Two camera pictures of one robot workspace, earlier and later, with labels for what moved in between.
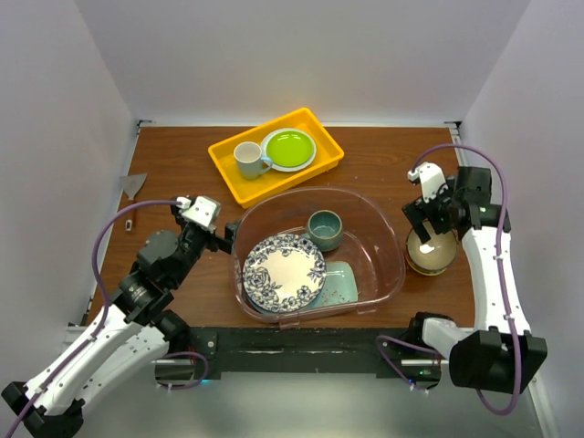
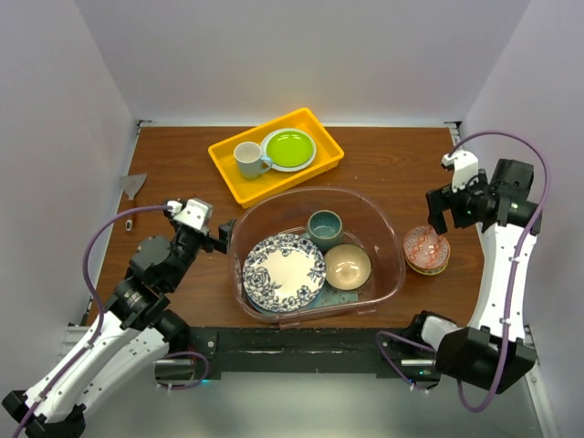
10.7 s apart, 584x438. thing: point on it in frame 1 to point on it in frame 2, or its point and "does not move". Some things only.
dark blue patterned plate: x=283 y=272 does not move
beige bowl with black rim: x=433 y=256 to x=348 y=266
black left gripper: x=224 y=243 does not move
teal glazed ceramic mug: x=325 y=228 does not move
